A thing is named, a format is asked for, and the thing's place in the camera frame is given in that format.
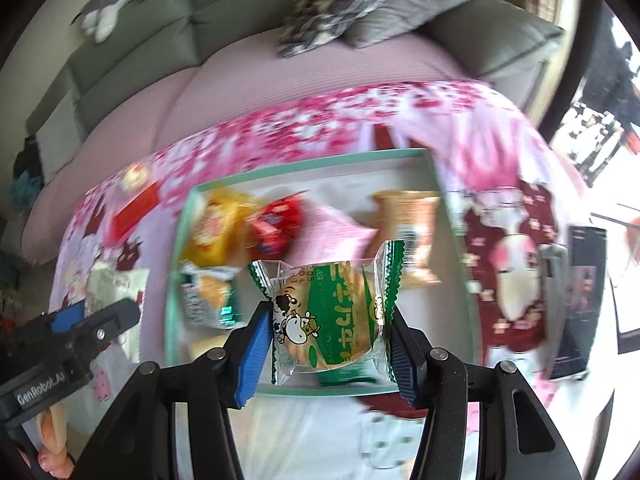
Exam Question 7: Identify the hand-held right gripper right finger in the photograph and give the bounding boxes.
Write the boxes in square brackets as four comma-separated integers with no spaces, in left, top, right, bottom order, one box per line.
[390,310,583,480]

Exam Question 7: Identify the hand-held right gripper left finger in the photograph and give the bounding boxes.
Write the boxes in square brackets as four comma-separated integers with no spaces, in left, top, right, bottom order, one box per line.
[82,301,272,480]

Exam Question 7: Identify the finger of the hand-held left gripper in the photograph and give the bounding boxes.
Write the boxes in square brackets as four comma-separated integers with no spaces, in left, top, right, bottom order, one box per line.
[45,297,142,348]

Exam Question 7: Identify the pale yellow snack packet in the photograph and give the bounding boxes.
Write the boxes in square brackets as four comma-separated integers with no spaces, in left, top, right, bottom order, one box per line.
[189,332,228,362]

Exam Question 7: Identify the dark green snack packet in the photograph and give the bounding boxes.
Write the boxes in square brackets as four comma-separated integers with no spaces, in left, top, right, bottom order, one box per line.
[317,357,383,387]

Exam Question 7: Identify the red and white snack packet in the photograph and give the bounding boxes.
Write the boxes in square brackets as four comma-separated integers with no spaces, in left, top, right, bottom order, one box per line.
[86,266,152,363]

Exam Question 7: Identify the white tray with teal rim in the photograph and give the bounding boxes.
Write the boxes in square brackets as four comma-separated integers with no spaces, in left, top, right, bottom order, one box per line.
[165,149,476,397]

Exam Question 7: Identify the green and white cracker packet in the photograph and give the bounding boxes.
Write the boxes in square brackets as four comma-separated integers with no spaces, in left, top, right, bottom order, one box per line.
[178,259,242,332]

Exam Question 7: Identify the round biscuit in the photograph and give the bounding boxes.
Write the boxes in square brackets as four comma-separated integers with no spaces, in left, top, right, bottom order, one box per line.
[249,240,407,387]

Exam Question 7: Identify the yellow orange snack packet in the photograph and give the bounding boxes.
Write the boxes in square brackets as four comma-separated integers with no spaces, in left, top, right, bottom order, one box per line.
[181,187,257,269]

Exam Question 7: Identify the pink snack packet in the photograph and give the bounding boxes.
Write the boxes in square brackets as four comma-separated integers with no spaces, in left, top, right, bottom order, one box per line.
[289,204,379,267]

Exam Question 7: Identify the person's left hand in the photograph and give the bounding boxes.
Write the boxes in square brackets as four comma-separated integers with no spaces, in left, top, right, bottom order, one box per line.
[17,402,75,480]

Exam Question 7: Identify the flat red wafer packet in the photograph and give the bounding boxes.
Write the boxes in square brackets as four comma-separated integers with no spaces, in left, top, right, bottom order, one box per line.
[112,182,162,239]

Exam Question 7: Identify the tan snack packet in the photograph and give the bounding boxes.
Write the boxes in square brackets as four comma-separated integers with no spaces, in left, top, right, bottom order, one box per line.
[370,189,444,292]

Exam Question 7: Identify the red puffed snack packet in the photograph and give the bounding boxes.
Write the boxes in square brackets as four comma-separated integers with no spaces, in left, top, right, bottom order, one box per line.
[245,192,307,261]

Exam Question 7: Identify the blue cloth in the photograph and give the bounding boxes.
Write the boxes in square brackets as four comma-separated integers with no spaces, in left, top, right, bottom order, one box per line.
[10,170,46,212]

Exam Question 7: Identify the yellow cake in clear wrapper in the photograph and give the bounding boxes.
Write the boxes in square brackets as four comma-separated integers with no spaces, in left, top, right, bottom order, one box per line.
[119,162,152,192]

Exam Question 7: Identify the dark cloth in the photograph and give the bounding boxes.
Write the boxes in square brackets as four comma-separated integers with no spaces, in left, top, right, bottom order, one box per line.
[12,136,45,181]

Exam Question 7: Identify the black remote control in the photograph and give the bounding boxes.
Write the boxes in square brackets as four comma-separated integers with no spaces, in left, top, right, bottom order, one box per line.
[540,225,609,382]

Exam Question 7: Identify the pink printed blanket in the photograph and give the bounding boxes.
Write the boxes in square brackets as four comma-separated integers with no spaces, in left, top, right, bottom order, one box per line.
[50,80,616,480]

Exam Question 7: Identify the white paper sheet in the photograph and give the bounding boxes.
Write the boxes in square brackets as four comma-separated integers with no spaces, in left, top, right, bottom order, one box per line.
[609,255,640,342]

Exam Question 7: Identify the pink knit sofa cover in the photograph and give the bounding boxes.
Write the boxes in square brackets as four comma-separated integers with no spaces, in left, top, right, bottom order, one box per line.
[22,35,483,261]

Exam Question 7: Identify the grey sofa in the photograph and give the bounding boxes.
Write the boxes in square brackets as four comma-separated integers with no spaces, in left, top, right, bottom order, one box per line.
[25,0,568,173]

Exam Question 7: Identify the grey pillow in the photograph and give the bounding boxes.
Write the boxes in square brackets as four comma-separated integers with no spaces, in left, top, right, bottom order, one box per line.
[345,0,501,50]

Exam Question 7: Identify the black and white patterned pillow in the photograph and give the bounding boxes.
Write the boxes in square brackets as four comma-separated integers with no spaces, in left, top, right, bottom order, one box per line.
[277,0,418,59]

